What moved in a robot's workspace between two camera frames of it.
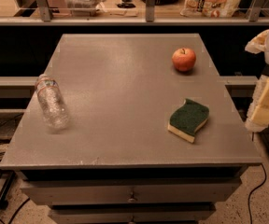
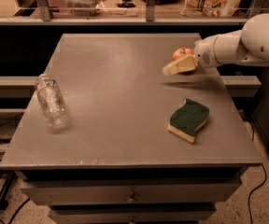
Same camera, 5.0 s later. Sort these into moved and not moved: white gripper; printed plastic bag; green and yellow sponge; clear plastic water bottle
Moved: white gripper
Not moved: clear plastic water bottle; green and yellow sponge; printed plastic bag
